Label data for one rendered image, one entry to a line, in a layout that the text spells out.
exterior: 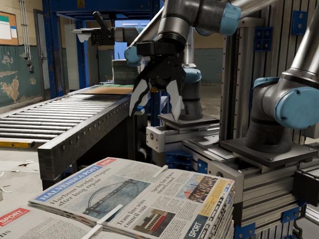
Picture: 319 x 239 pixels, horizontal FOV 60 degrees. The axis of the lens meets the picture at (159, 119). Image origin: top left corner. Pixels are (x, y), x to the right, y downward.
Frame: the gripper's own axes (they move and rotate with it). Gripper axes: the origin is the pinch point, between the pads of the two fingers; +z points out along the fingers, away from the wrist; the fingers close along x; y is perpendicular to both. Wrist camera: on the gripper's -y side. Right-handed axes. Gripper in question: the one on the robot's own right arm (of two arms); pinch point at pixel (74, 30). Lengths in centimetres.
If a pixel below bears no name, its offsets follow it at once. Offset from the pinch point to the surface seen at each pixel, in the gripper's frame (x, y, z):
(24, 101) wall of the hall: 436, 174, 242
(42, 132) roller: -37, 39, 8
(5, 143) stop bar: -57, 35, 13
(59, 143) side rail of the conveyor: -53, 37, -4
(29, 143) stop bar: -59, 34, 4
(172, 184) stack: -93, 28, -43
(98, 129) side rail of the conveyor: -14, 48, -11
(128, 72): 149, 52, -13
